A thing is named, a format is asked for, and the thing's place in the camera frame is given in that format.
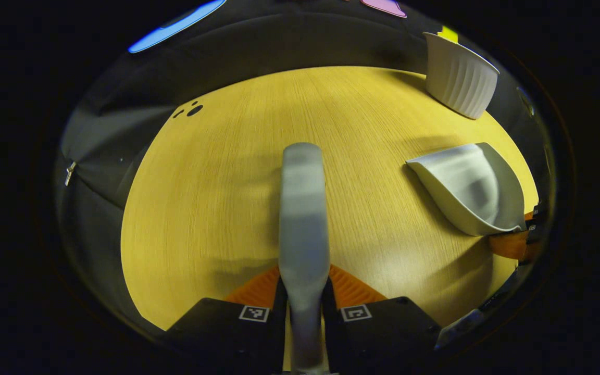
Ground black backdrop cloth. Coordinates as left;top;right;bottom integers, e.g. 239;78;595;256
53;0;556;313

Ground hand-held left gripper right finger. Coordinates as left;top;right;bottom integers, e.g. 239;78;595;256
321;264;442;373

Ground grey dustpan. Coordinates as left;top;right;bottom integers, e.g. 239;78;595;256
406;142;527;237

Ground small white broom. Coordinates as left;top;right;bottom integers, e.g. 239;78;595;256
278;142;331;375

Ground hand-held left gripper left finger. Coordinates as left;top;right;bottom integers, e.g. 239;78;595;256
167;265;288;373

